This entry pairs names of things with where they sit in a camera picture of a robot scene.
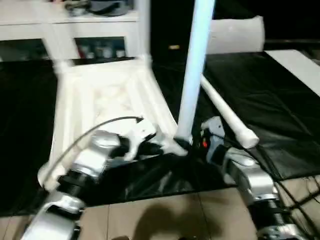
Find white table leg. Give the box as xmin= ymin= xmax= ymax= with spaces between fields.
xmin=136 ymin=0 xmax=154 ymax=66
xmin=201 ymin=76 xmax=260 ymax=149
xmin=37 ymin=0 xmax=76 ymax=76
xmin=174 ymin=0 xmax=216 ymax=142

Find white plastic table top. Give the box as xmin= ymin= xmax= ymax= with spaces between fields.
xmin=37 ymin=56 xmax=191 ymax=193

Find white jar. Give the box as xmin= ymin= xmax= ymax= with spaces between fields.
xmin=102 ymin=44 xmax=113 ymax=58

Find white chair back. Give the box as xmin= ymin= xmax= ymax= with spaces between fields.
xmin=208 ymin=15 xmax=265 ymax=55

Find black tripod leg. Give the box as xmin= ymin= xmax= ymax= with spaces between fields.
xmin=282 ymin=182 xmax=320 ymax=211

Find black cabinet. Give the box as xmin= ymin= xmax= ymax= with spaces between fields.
xmin=149 ymin=0 xmax=216 ymax=63

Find black tangled bundle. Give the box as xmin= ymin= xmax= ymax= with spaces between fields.
xmin=64 ymin=0 xmax=91 ymax=16

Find white glass-door cabinet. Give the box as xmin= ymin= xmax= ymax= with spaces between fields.
xmin=0 ymin=0 xmax=141 ymax=62

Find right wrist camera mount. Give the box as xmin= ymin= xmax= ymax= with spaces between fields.
xmin=201 ymin=116 xmax=226 ymax=166

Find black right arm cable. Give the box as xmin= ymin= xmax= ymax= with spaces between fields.
xmin=222 ymin=136 xmax=320 ymax=240

